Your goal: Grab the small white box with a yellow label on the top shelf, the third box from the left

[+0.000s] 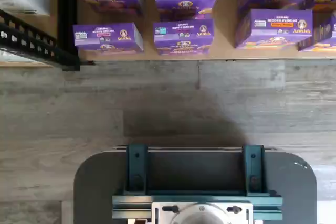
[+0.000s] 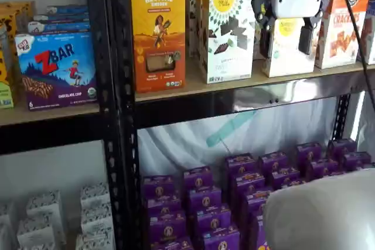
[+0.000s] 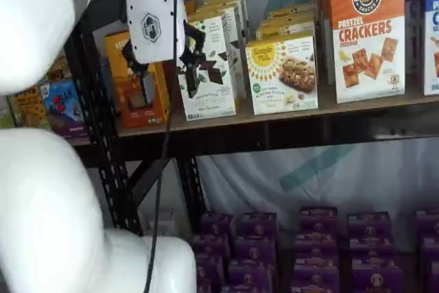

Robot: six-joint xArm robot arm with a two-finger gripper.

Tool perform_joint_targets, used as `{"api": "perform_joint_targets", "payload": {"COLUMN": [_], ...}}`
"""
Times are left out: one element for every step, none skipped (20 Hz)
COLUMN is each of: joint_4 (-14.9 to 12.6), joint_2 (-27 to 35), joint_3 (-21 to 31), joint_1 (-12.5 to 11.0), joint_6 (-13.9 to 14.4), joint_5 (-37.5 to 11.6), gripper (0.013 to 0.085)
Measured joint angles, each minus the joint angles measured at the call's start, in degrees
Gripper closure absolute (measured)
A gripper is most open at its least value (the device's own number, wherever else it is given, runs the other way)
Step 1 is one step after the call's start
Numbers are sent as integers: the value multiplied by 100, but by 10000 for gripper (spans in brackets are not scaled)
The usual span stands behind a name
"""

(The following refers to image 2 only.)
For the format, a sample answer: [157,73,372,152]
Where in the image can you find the yellow cereal box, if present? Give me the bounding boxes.
[262,17,319,78]

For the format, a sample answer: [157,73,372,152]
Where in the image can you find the orange white crackers box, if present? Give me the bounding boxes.
[315,0,374,70]

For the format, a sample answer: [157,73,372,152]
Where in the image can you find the white orange snack box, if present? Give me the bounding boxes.
[359,0,375,66]

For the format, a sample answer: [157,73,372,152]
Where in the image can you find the wooden shelf board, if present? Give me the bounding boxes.
[0,102,101,127]
[134,55,375,102]

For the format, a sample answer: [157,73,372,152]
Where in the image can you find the orange Revival snack box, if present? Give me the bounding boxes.
[130,0,187,93]

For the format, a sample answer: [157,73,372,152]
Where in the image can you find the purple Annie's snack box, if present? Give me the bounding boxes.
[187,187,223,214]
[248,211,268,250]
[142,175,176,201]
[243,190,273,218]
[309,159,340,182]
[328,138,358,160]
[183,166,214,191]
[151,237,194,250]
[193,207,232,235]
[295,142,323,169]
[281,179,307,190]
[258,152,289,174]
[149,210,187,244]
[146,198,182,218]
[271,167,301,189]
[231,172,266,201]
[342,152,372,172]
[202,226,241,250]
[224,153,255,176]

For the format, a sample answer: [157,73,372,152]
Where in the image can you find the black metal shelf rack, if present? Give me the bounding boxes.
[0,0,121,250]
[110,0,375,250]

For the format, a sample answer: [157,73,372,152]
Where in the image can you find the blue purple ZBar box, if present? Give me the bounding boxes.
[46,4,89,15]
[33,12,90,25]
[15,31,98,112]
[28,20,91,35]

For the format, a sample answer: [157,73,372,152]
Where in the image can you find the white patterned box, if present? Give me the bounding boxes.
[76,231,115,250]
[80,183,111,204]
[16,219,58,250]
[81,203,114,233]
[26,190,67,244]

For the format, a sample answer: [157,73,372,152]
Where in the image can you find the yellow brown spotted box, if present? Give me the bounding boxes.
[0,17,15,86]
[0,1,38,35]

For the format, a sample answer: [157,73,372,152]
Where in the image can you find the green snack box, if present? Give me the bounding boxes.
[0,81,15,109]

